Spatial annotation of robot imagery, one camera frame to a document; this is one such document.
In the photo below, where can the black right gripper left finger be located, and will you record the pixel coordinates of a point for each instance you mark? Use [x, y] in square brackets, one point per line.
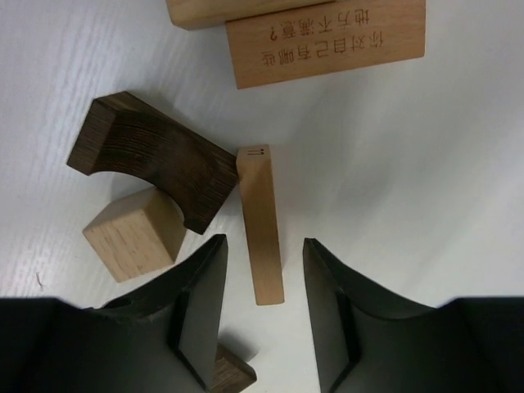
[162, 337]

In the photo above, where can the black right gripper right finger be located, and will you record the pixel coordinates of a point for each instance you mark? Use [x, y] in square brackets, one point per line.
[368, 339]

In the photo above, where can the thin light wood plank block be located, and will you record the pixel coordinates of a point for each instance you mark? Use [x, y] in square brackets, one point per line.
[255, 172]

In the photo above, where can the engraved long light wood block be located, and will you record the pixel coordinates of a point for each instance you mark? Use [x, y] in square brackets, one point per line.
[324, 39]

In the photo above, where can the plain long light wood block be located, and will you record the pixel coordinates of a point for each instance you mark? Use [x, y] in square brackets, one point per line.
[199, 14]

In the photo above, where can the dark wood arch block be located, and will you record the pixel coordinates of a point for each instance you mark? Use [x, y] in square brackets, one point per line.
[123, 134]

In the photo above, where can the dark wood cube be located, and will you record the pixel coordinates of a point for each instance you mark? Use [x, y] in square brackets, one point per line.
[231, 374]

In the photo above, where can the light wood cube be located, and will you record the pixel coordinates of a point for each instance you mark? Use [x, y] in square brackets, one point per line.
[137, 234]

